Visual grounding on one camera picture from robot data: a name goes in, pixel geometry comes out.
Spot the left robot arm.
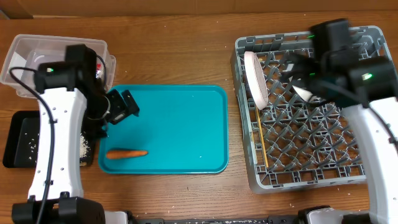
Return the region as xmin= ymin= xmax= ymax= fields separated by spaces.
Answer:
xmin=9 ymin=44 xmax=137 ymax=223

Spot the white round plate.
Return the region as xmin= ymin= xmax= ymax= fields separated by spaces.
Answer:
xmin=244 ymin=51 xmax=268 ymax=110

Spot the red snack wrapper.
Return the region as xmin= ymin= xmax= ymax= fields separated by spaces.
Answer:
xmin=96 ymin=63 xmax=103 ymax=78

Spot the clear plastic bin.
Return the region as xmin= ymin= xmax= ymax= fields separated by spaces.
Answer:
xmin=1 ymin=34 xmax=116 ymax=98

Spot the orange carrot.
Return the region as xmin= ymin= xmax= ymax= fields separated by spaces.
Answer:
xmin=106 ymin=150 xmax=148 ymax=159

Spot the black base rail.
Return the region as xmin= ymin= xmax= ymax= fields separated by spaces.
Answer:
xmin=105 ymin=205 xmax=374 ymax=224

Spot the teal serving tray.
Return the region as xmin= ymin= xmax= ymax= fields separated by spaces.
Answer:
xmin=98 ymin=85 xmax=229 ymax=174

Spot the black tray bin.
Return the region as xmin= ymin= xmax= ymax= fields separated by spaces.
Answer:
xmin=2 ymin=111 xmax=96 ymax=168

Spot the grey dishwasher rack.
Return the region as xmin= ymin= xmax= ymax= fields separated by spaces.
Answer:
xmin=231 ymin=26 xmax=392 ymax=194

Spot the wooden chopstick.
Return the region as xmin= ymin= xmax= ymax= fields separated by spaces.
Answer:
xmin=255 ymin=106 xmax=269 ymax=169

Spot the white bowl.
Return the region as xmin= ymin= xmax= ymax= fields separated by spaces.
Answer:
xmin=292 ymin=85 xmax=315 ymax=103

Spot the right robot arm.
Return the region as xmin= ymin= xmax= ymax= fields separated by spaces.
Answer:
xmin=280 ymin=19 xmax=397 ymax=223

